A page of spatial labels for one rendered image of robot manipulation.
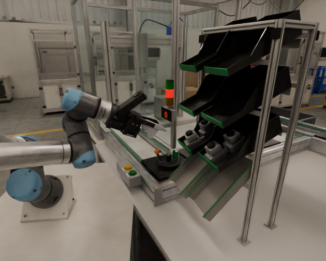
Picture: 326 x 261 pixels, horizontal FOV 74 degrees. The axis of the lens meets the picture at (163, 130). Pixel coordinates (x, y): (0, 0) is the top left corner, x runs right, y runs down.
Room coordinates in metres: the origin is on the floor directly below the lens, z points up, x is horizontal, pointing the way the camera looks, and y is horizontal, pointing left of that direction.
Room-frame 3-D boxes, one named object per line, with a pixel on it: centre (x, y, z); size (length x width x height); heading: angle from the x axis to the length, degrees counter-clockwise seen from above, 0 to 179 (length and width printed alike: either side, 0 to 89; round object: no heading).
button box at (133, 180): (1.07, 0.20, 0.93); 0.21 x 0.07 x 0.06; 29
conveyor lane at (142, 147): (1.38, 0.09, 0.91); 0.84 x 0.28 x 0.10; 29
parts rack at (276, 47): (0.85, -0.32, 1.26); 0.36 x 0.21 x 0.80; 29
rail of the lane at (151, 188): (1.27, 0.24, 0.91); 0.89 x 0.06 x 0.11; 29
